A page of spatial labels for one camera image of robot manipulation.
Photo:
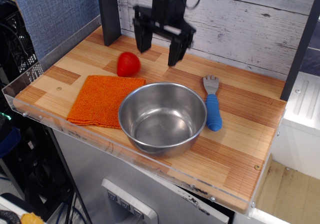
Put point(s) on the orange knitted towel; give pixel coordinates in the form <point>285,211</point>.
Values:
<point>99,100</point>

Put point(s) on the red toy strawberry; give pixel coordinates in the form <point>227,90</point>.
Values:
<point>128,64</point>

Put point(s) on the dark grey right post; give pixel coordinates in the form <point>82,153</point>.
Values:
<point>301,50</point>

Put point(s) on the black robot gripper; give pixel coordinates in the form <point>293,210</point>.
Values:
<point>165,18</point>

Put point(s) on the blue handled metal fork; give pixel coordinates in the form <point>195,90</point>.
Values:
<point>214,120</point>

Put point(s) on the stainless steel bowl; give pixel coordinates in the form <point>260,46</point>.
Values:
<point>162,119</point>

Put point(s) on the clear acrylic table guard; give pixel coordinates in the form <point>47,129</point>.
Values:
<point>223,167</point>

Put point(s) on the silver toy fridge cabinet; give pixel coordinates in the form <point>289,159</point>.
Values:
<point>92,170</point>

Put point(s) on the white ridged side counter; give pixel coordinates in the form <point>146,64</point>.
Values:
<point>296,143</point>

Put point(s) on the black plastic crate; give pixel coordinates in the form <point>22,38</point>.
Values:
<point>16,52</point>

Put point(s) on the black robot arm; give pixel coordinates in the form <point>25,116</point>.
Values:
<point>164,18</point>

